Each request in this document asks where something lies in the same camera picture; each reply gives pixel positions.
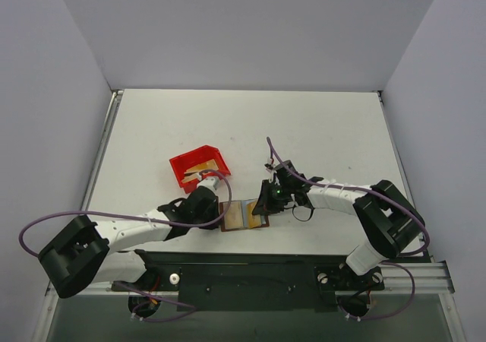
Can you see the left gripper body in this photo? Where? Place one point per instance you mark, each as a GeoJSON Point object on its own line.
{"type": "Point", "coordinates": [212, 210]}

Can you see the gold card from bin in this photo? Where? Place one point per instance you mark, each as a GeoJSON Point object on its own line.
{"type": "Point", "coordinates": [254, 221]}

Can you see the brown leather card holder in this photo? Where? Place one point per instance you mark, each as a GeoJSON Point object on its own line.
{"type": "Point", "coordinates": [223, 206]}

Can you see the gold card with chip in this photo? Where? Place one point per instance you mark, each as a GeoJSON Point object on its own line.
{"type": "Point", "coordinates": [233, 217]}

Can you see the red plastic bin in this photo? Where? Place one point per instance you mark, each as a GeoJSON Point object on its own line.
{"type": "Point", "coordinates": [186, 167]}

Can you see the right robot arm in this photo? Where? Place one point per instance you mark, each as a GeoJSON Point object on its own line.
{"type": "Point", "coordinates": [389, 221]}

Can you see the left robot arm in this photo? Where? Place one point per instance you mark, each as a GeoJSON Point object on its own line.
{"type": "Point", "coordinates": [86, 252]}

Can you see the gold cards in bin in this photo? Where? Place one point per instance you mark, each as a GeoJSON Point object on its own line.
{"type": "Point", "coordinates": [194, 172]}

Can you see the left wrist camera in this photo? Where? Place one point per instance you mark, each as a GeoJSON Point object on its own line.
{"type": "Point", "coordinates": [209, 182]}

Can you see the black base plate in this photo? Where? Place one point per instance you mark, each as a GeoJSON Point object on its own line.
{"type": "Point", "coordinates": [217, 282]}

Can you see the aluminium table frame rail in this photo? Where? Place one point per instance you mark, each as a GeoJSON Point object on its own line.
{"type": "Point", "coordinates": [336, 135]}

